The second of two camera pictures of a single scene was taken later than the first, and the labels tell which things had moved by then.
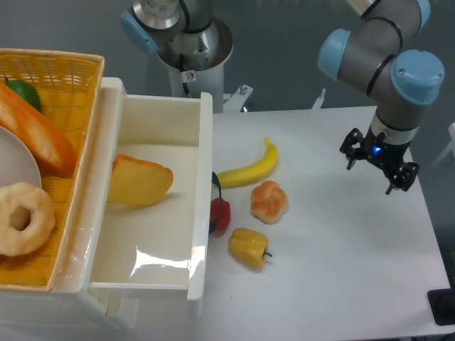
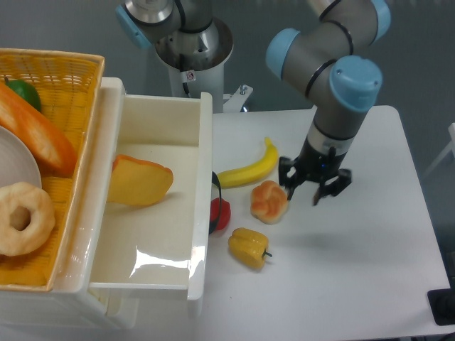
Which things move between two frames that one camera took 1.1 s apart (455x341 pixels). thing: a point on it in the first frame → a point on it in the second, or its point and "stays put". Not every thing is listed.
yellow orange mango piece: [135, 181] stays put
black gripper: [389, 156] → [313, 165]
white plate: [17, 165] stays put
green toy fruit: [27, 90] stays put
